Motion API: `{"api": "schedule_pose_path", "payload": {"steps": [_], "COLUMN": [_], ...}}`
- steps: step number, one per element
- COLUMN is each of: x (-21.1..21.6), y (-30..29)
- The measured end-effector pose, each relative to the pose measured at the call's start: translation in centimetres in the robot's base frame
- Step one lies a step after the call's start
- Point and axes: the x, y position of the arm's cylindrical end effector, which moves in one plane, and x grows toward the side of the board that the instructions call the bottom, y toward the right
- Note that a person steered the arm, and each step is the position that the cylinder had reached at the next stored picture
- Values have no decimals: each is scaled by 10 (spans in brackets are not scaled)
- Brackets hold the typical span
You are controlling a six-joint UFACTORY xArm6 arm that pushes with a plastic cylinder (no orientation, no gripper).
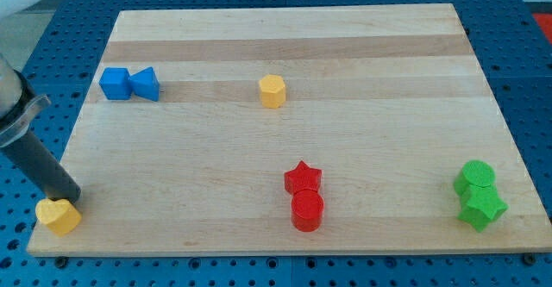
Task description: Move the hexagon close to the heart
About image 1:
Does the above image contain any robot arm with clear flange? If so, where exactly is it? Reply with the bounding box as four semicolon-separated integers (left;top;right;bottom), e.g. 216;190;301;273
1;56;51;148

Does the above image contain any yellow hexagon block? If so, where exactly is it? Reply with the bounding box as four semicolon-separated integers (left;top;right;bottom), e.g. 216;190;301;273
258;74;286;109

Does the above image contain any yellow heart block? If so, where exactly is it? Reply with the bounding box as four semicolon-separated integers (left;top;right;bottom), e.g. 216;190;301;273
35;198;82;237

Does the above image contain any red star block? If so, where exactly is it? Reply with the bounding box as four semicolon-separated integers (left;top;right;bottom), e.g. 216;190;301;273
284;160;323;195

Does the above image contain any wooden board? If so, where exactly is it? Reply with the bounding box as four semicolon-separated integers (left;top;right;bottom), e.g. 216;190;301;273
28;3;551;257

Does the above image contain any red cylinder block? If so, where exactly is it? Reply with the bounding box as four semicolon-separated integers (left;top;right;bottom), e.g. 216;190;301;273
291;190;324;232

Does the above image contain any blue triangle block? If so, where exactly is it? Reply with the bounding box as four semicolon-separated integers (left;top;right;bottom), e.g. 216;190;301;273
129;66;160;102

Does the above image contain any blue cube block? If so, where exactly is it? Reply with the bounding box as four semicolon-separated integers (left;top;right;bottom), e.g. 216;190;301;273
99;67;132;100

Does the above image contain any green cylinder block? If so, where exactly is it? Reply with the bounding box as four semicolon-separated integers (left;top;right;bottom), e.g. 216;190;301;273
453;159;496;196

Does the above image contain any green star block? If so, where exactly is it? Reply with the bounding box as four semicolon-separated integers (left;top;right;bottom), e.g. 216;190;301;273
457;185;509;232

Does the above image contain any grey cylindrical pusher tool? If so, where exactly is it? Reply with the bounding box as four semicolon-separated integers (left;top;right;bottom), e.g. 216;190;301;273
1;131;81;203

